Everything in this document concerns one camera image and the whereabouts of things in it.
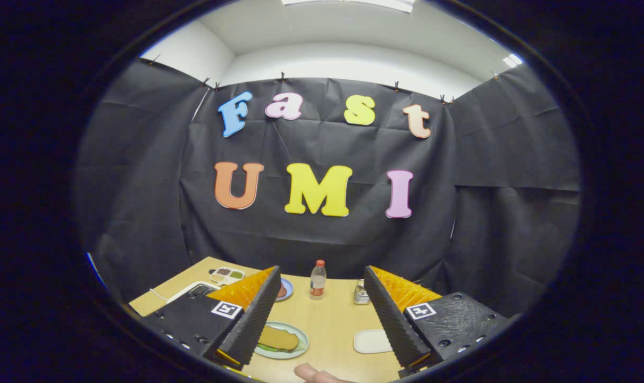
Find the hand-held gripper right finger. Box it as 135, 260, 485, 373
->
363, 265, 514, 376

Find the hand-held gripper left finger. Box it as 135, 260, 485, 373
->
141, 265, 282, 371

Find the brown toasted bread slice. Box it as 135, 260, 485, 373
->
258, 325, 300, 352

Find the small white plate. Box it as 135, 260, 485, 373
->
353, 329, 394, 354

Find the blue plate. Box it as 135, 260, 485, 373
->
275, 277, 294, 303

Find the light green plate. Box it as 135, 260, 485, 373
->
254, 321, 310, 360

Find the white divided grain tray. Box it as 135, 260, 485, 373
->
209, 267, 246, 285

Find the clear plastic bottle red cap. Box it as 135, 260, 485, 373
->
309, 260, 327, 301

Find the white toaster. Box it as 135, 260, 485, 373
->
165, 281, 222, 305

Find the long ceiling light panel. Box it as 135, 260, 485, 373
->
282, 0, 415, 14

